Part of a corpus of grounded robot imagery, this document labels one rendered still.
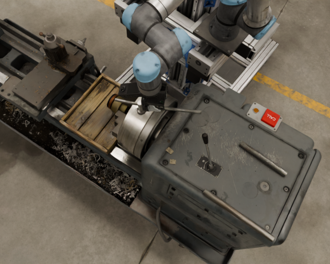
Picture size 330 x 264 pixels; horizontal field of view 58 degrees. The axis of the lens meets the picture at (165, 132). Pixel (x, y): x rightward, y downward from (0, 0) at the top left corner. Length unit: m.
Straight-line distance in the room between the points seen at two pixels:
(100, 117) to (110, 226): 1.00
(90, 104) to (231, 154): 0.83
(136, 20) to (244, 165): 0.64
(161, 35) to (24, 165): 1.92
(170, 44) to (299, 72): 2.42
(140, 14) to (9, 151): 1.96
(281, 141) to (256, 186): 0.22
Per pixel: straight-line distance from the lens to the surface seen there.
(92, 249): 2.35
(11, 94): 1.78
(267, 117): 1.27
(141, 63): 0.82
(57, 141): 1.94
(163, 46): 0.87
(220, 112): 1.23
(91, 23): 3.20
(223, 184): 1.13
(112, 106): 1.38
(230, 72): 2.67
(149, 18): 0.93
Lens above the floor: 2.32
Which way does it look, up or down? 66 degrees down
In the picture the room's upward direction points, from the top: 10 degrees clockwise
